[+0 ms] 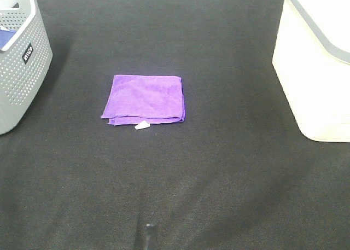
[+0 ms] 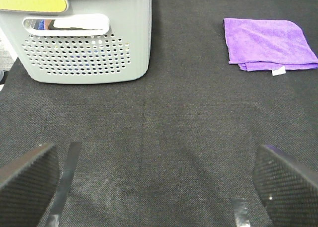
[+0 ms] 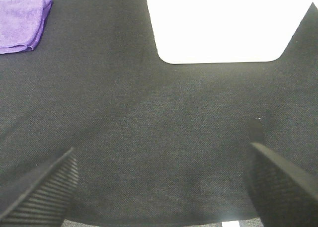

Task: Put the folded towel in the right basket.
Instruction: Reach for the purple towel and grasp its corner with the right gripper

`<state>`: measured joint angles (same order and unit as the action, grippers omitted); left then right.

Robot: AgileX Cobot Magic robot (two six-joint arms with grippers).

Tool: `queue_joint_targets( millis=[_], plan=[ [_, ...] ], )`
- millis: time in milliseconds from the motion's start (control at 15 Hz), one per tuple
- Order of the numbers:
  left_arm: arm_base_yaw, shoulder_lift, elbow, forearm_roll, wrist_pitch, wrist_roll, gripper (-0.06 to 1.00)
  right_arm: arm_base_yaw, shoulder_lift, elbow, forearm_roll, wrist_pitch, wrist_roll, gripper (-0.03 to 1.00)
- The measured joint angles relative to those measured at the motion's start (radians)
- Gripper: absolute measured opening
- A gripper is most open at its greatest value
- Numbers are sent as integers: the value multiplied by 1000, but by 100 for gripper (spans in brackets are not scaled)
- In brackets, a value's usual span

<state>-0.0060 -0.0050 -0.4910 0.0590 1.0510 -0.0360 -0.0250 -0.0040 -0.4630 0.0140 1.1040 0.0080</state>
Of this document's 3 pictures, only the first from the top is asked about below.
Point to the blue cloth in basket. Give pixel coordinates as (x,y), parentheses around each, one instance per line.
(5,36)

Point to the purple towel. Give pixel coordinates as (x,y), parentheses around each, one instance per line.
(137,98)

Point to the black table cloth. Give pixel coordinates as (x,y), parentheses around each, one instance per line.
(236,174)

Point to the grey perforated basket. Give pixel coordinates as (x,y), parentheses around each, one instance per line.
(25,59)

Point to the cream white storage bin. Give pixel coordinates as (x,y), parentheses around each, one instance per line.
(311,60)

